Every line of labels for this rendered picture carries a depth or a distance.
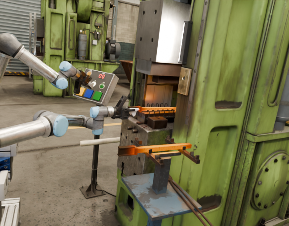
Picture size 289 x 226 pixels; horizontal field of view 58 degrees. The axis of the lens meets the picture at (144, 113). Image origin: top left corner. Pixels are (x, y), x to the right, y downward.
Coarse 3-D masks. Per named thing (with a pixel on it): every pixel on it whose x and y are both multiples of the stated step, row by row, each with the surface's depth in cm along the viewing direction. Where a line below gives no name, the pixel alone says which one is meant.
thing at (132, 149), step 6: (168, 144) 142; (174, 144) 143; (180, 144) 144; (186, 144) 145; (120, 150) 128; (126, 150) 129; (132, 150) 131; (138, 150) 131; (144, 150) 133; (156, 150) 136; (162, 150) 138
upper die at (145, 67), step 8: (144, 64) 186; (152, 64) 180; (160, 64) 183; (168, 64) 187; (176, 64) 190; (144, 72) 187; (152, 72) 182; (160, 72) 185; (168, 72) 189; (176, 72) 193
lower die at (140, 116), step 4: (136, 112) 199; (140, 112) 194; (144, 112) 192; (148, 112) 194; (152, 112) 195; (156, 112) 196; (160, 112) 198; (172, 112) 202; (132, 116) 204; (136, 116) 199; (140, 116) 194; (144, 116) 189; (152, 116) 192; (156, 116) 194; (160, 116) 196; (164, 116) 198; (140, 120) 194; (144, 120) 189; (168, 120) 201; (172, 120) 203
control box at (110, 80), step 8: (96, 72) 231; (104, 72) 227; (96, 80) 228; (104, 80) 224; (112, 80) 222; (96, 88) 225; (104, 88) 221; (112, 88) 224; (80, 96) 229; (104, 96) 218; (104, 104) 220
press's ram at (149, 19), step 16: (160, 0) 168; (144, 16) 184; (160, 16) 168; (176, 16) 173; (144, 32) 185; (160, 32) 170; (176, 32) 177; (144, 48) 186; (160, 48) 174; (176, 48) 180
